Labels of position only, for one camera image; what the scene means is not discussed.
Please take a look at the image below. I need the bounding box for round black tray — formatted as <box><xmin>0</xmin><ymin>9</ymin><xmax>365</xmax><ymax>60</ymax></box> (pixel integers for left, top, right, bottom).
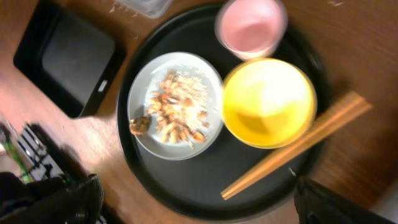
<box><xmin>117</xmin><ymin>3</ymin><xmax>324</xmax><ymax>222</ymax></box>

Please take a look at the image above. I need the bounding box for yellow plastic bowl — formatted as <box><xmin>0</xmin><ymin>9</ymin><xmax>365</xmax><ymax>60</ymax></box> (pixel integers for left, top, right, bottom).
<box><xmin>222</xmin><ymin>58</ymin><xmax>317</xmax><ymax>149</ymax></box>

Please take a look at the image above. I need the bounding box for grey plate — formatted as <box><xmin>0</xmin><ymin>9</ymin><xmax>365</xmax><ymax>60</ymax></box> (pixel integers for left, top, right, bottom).
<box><xmin>127</xmin><ymin>52</ymin><xmax>223</xmax><ymax>161</ymax></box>

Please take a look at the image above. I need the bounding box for right wooden chopstick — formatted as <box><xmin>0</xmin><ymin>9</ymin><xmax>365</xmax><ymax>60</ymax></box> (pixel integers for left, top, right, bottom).
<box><xmin>222</xmin><ymin>101</ymin><xmax>373</xmax><ymax>201</ymax></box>

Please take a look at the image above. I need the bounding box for peanut shells and rice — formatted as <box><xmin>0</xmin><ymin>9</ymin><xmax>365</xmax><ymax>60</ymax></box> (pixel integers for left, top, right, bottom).
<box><xmin>129</xmin><ymin>70</ymin><xmax>210</xmax><ymax>147</ymax></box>

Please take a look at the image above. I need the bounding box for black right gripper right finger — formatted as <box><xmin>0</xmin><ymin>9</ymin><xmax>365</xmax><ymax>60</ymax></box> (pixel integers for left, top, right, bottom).
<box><xmin>294</xmin><ymin>177</ymin><xmax>394</xmax><ymax>224</ymax></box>

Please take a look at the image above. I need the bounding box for clear plastic bin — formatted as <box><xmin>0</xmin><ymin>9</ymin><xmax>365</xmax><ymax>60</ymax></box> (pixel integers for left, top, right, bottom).
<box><xmin>116</xmin><ymin>0</ymin><xmax>172</xmax><ymax>19</ymax></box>

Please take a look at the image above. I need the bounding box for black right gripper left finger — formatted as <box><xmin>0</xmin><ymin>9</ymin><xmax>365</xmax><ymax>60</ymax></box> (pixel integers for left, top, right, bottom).
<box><xmin>1</xmin><ymin>172</ymin><xmax>104</xmax><ymax>224</ymax></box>

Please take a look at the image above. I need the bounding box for wooden chopstick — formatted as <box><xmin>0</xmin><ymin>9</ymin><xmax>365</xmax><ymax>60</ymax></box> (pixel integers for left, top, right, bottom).
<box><xmin>220</xmin><ymin>90</ymin><xmax>364</xmax><ymax>196</ymax></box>
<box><xmin>222</xmin><ymin>101</ymin><xmax>373</xmax><ymax>201</ymax></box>

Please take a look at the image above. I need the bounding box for black rectangular bin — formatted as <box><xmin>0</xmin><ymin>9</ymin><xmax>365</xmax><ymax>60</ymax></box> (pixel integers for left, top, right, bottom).
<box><xmin>13</xmin><ymin>1</ymin><xmax>126</xmax><ymax>119</ymax></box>

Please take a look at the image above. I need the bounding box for left wooden chopstick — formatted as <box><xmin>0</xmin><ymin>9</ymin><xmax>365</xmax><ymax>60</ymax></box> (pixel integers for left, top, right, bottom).
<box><xmin>220</xmin><ymin>90</ymin><xmax>364</xmax><ymax>196</ymax></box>

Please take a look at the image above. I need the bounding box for pink plastic cup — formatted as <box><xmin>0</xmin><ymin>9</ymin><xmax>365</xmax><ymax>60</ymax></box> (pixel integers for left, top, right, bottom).
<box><xmin>215</xmin><ymin>0</ymin><xmax>288</xmax><ymax>60</ymax></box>

